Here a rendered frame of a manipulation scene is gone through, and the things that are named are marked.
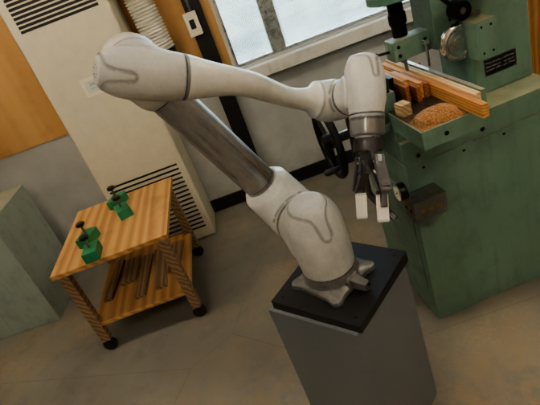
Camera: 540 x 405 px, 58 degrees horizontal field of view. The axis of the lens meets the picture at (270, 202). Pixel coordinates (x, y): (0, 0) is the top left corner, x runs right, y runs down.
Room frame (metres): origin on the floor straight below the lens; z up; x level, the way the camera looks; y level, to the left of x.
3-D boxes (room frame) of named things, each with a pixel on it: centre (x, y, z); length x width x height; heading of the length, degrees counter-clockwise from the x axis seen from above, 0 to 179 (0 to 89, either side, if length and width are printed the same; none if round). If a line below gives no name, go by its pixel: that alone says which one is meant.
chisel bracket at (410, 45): (1.64, -0.64, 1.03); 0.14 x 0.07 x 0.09; 93
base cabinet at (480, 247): (1.65, -0.74, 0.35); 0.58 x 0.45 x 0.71; 93
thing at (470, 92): (1.55, -0.64, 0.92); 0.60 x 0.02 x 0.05; 3
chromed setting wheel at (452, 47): (1.52, -0.76, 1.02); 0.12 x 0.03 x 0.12; 93
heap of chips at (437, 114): (1.30, -0.55, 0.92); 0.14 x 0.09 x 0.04; 93
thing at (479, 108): (1.52, -0.63, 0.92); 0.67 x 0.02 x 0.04; 3
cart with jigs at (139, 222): (2.28, 0.76, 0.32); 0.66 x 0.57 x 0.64; 179
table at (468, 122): (1.54, -0.52, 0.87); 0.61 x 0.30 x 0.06; 3
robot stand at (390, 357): (1.12, -0.09, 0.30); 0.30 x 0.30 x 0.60; 43
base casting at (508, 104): (1.65, -0.74, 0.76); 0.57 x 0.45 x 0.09; 93
